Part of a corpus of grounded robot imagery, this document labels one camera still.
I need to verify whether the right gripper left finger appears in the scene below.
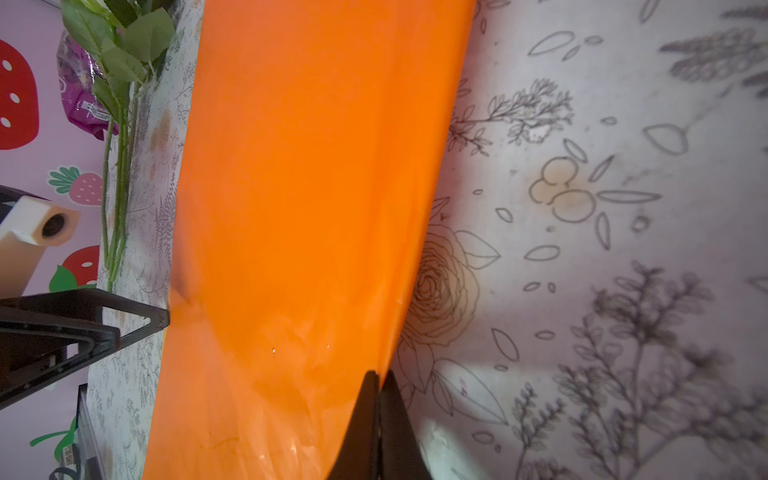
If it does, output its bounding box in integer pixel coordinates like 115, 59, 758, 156
327, 371, 380, 480

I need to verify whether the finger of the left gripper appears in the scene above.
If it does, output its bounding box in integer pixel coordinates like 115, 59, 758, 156
1, 288, 170, 408

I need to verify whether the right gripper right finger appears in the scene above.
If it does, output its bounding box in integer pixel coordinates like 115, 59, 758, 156
379, 371, 432, 480

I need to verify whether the orange wrapping paper sheet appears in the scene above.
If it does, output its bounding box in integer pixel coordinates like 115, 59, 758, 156
143, 1, 475, 479

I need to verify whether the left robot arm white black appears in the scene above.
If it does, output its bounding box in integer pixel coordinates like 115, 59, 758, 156
1, 186, 170, 408

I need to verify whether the purple plastic snack bag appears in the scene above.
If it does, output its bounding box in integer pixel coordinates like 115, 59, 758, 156
56, 31, 110, 140

